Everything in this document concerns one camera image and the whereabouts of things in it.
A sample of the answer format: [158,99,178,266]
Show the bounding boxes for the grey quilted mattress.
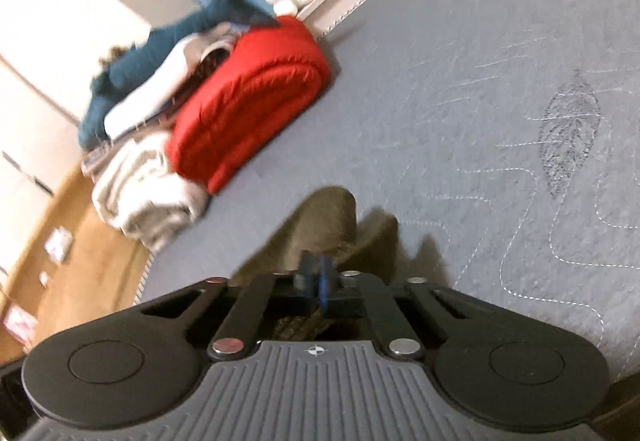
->
[136,0,640,384]

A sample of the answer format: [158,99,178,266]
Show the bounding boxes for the blue shark plush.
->
[77,0,281,148]

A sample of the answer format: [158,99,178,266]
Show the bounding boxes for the pink paper sheet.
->
[2,303,37,344]

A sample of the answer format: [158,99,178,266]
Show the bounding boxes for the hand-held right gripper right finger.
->
[320,254,485,361]

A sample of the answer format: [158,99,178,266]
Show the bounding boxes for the red folded blanket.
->
[166,16,332,196]

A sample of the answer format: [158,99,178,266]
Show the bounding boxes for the beige folded blanket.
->
[91,131,211,253]

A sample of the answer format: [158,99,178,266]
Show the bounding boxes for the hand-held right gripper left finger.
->
[136,252,327,363]

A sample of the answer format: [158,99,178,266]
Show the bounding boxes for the white paper sheet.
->
[44,227,73,263]

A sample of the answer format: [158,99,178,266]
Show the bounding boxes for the olive brown pants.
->
[231,187,401,341]

